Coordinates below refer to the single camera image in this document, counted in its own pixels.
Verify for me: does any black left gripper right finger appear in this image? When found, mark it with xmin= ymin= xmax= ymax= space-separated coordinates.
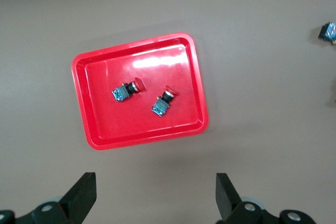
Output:
xmin=215 ymin=173 xmax=316 ymax=224

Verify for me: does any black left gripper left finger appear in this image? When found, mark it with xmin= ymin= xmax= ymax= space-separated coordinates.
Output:
xmin=0 ymin=172 xmax=97 ymax=224

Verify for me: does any red push button switch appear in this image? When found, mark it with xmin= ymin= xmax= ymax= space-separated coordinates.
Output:
xmin=151 ymin=85 xmax=179 ymax=118
xmin=111 ymin=77 xmax=146 ymax=103

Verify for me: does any red plastic tray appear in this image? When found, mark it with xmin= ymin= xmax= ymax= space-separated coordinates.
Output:
xmin=70 ymin=31 xmax=210 ymax=152

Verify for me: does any brown table cover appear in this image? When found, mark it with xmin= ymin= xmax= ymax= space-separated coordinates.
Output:
xmin=0 ymin=0 xmax=336 ymax=224

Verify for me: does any green push button switch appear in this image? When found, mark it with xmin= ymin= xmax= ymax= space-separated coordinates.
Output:
xmin=318 ymin=21 xmax=336 ymax=47

